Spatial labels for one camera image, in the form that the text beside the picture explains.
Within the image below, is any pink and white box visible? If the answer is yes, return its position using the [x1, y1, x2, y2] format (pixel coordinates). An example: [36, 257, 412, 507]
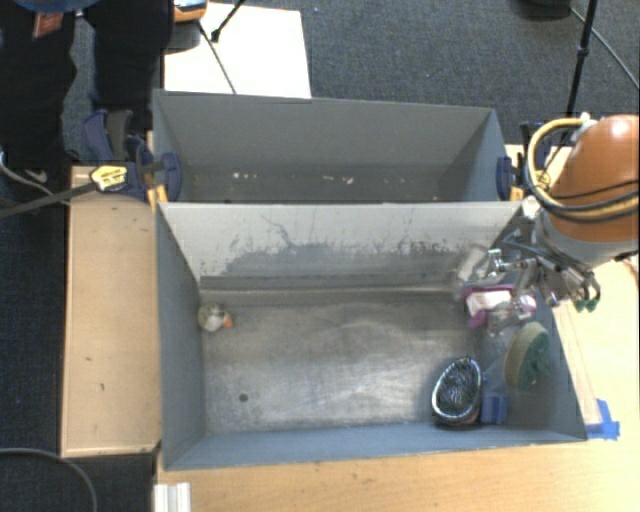
[458, 283, 516, 329]

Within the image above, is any dark oval mesh bowl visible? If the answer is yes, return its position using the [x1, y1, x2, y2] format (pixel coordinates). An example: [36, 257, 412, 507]
[430, 355, 484, 427]

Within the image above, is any grey metal bin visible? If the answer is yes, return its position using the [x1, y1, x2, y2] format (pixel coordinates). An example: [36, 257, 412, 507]
[149, 88, 589, 472]

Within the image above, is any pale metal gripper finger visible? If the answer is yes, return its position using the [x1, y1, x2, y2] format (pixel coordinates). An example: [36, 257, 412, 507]
[486, 293, 539, 337]
[455, 246, 507, 295]

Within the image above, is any yellow and green sponge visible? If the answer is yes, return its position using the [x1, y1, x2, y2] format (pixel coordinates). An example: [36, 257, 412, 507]
[502, 320, 552, 392]

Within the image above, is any person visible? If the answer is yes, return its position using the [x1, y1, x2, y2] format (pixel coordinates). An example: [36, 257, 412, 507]
[0, 0, 177, 201]

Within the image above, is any pale wood flat board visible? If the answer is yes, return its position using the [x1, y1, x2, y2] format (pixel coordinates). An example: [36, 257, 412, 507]
[59, 164, 164, 459]

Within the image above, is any clear plastic bottle blue cap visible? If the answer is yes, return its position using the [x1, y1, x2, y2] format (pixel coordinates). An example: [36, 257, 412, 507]
[478, 324, 524, 427]

